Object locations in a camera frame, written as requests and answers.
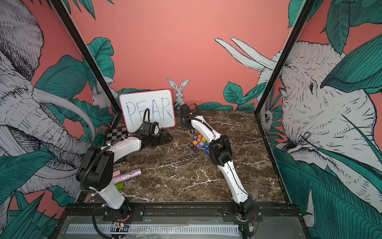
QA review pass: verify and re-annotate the glittery purple tube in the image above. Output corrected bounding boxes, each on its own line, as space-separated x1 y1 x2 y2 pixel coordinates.
112 169 142 185

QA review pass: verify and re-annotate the pink block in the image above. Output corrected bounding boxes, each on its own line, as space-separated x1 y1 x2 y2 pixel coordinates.
112 170 121 177

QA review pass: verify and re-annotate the black white checkerboard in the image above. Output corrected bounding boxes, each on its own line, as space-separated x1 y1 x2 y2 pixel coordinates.
104 127 129 146

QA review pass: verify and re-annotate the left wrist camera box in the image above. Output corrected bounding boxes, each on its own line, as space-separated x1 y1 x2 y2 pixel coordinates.
138 121 160 137

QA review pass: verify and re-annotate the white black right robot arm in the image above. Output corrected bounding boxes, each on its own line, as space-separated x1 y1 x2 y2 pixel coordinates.
179 104 261 222

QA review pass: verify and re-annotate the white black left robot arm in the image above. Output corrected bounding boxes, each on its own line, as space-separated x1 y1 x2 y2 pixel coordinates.
76 131 173 223

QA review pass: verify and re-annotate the black mounting rail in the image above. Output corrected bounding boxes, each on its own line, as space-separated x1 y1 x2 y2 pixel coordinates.
59 202 303 224

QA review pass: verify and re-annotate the pink framed whiteboard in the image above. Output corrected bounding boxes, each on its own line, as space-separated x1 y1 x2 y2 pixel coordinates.
119 89 176 133

